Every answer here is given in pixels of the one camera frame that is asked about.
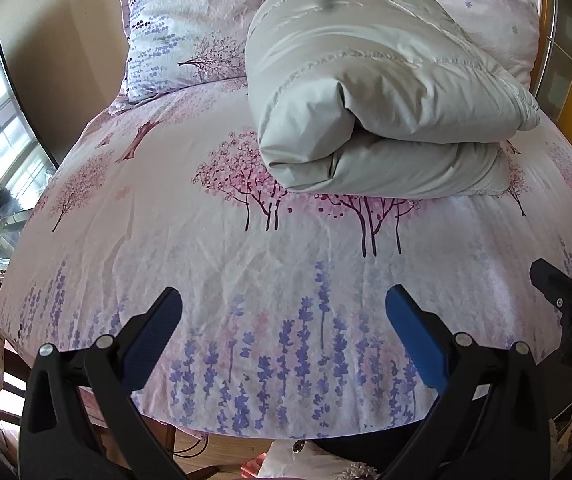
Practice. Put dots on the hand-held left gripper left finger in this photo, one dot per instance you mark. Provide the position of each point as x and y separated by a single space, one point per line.
156 330

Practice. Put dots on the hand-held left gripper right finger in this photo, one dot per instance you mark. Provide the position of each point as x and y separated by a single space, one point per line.
410 332

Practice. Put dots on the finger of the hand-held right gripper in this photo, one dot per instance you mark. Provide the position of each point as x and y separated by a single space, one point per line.
553 280

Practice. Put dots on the white duvet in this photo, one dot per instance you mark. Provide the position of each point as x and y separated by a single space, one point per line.
365 85

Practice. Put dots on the floral bed sheet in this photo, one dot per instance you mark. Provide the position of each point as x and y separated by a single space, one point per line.
216 240

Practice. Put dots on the glass television stand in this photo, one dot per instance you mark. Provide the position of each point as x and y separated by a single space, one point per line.
1 245

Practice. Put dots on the white and pink cloth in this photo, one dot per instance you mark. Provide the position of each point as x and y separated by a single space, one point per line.
291 462

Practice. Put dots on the flat screen television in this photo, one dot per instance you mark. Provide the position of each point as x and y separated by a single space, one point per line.
1 125

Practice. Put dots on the pink pillow with small flowers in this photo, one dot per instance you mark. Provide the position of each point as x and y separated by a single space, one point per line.
465 0

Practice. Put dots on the tree print pillow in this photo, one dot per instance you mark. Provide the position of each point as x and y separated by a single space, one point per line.
186 30

